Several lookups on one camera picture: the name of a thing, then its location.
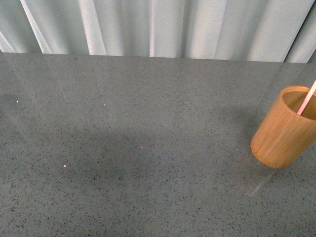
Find bamboo chopstick holder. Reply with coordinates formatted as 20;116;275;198
250;86;316;168

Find white curtain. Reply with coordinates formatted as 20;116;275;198
0;0;316;63

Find pink chopstick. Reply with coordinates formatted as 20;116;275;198
297;80;316;116

